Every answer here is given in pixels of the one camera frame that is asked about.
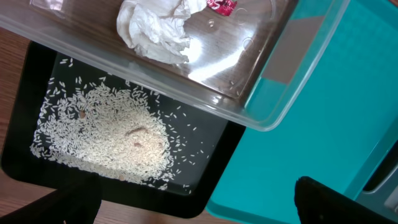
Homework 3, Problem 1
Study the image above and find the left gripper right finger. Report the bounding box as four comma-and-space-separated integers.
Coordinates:
294, 176, 395, 224

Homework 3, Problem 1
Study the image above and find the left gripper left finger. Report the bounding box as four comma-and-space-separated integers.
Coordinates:
1, 174, 102, 224

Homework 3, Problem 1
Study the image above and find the white rice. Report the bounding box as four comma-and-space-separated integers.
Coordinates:
29, 57, 211, 192

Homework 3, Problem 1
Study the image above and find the white napkin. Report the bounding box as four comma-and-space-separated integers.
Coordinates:
116, 0, 207, 64

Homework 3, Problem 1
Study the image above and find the red foil wrapper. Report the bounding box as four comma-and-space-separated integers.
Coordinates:
206, 0, 238, 16

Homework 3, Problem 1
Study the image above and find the grey dishwasher rack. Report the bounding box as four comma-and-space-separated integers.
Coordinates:
356, 146, 397, 222

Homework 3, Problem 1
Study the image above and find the teal serving tray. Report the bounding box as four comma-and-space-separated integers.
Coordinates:
206, 0, 397, 223

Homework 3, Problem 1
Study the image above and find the black plastic tray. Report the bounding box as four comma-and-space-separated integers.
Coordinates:
1, 42, 245, 218

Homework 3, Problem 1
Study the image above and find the clear plastic bin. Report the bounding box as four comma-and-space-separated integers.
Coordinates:
1, 0, 348, 131

